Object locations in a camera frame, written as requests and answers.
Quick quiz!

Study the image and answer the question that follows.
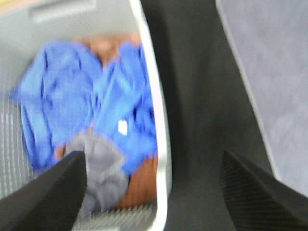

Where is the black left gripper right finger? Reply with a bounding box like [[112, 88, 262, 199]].
[[219, 151, 308, 231]]

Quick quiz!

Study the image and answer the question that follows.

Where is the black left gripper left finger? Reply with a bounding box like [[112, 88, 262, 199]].
[[0, 151, 87, 231]]

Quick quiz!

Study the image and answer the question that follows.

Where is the grey towel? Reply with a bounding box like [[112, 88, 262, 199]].
[[216, 0, 308, 194], [64, 132, 129, 219]]

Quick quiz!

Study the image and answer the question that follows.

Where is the blue towel in basket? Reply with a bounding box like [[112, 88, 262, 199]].
[[10, 41, 157, 174]]

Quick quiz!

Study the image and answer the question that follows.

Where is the black table mat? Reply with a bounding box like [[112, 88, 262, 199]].
[[141, 0, 271, 231]]

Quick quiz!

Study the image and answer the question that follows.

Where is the grey perforated laundry basket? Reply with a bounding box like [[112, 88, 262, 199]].
[[0, 0, 172, 231]]

